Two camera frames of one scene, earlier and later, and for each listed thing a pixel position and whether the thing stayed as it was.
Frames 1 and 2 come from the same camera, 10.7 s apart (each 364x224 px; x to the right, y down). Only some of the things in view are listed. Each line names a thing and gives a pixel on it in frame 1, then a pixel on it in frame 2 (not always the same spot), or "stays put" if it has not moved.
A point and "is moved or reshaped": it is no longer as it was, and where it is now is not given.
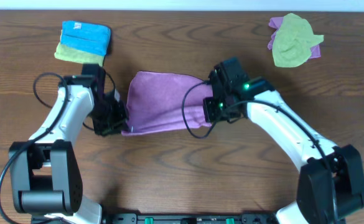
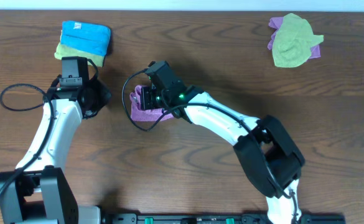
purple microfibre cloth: (154, 102) is moved or reshaped
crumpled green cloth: (294, 41) stays put
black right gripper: (210, 114) → (145, 102)
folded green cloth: (79, 55) stays put
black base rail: (246, 218) stays put
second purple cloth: (275, 22) stays put
